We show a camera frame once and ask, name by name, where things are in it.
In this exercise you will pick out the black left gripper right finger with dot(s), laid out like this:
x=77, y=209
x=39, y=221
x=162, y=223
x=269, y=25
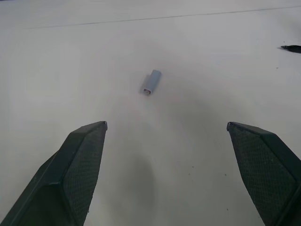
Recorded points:
x=265, y=169

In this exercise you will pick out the small grey cap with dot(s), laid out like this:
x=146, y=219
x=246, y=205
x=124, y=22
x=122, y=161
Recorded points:
x=151, y=81

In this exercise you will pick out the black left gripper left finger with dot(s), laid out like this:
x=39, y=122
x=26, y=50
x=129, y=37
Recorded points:
x=70, y=169

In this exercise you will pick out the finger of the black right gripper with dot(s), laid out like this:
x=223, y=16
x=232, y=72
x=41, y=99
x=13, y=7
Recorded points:
x=292, y=48

